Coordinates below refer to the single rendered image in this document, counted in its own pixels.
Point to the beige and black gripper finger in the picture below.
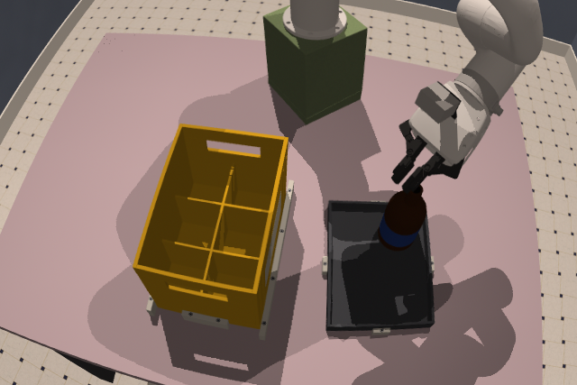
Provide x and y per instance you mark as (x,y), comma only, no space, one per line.
(414,147)
(434,166)

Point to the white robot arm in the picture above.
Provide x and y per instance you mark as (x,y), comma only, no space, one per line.
(502,52)

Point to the brown glass bottle with blue label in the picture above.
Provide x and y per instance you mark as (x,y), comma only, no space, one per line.
(402,219)

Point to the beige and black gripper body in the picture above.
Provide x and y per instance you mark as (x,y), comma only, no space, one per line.
(453,139)

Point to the orange divided crate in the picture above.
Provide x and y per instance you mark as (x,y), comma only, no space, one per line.
(180,225)

